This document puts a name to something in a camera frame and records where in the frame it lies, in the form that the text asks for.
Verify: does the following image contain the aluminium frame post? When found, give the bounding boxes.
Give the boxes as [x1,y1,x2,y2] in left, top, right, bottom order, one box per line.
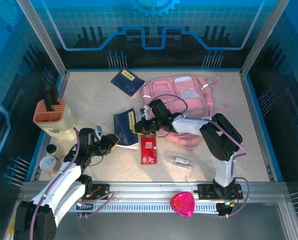
[240,0,289,77]
[16,0,68,78]

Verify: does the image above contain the beige knife block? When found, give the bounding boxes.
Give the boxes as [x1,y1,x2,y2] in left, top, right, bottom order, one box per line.
[33,98,77,141]

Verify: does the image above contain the red pouch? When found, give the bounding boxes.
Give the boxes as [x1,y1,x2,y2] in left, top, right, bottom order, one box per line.
[140,134,159,166]

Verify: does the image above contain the pink heart-shaped object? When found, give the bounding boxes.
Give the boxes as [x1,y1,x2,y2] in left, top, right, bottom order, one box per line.
[170,191,196,218]

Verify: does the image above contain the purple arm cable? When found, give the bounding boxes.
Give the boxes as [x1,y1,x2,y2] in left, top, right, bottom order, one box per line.
[148,93,251,219]
[28,127,116,240]

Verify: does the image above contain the white-lidded can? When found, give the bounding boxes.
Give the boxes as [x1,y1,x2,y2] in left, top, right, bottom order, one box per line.
[39,154,62,173]

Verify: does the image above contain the small circuit board with LEDs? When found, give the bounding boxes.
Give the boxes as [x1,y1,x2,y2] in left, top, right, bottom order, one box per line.
[75,199,94,211]
[216,199,239,210]

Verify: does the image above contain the clear plastic packet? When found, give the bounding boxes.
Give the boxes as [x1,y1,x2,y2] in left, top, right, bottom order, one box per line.
[167,154,193,168]

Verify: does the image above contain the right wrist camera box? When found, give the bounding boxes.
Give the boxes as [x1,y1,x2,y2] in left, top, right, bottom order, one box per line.
[138,104,152,121]

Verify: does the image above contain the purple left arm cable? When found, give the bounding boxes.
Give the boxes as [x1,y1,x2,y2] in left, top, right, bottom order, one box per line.
[28,127,116,240]

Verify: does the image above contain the black-lidded small bottle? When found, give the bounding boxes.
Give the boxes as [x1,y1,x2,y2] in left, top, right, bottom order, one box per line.
[46,144,64,161]

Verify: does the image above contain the aluminium front beam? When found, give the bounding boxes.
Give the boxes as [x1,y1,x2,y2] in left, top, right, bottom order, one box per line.
[18,181,289,203]

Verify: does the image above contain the slotted grey cable duct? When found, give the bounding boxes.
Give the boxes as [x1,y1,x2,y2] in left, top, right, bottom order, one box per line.
[68,201,221,214]

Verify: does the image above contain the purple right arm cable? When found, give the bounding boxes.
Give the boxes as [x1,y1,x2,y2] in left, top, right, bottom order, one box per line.
[148,93,251,219]

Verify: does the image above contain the dark blue book yellow label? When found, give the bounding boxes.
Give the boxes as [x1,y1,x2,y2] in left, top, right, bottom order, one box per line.
[113,107,141,151]
[110,67,146,98]

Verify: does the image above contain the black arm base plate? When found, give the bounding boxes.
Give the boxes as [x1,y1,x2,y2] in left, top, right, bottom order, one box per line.
[197,183,244,201]
[86,183,111,201]

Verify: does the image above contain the black knife handle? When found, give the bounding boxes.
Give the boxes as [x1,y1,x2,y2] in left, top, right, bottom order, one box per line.
[44,84,54,112]
[51,87,60,106]

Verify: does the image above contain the pink backpack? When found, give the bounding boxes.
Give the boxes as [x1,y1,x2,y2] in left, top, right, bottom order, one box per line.
[138,74,231,152]

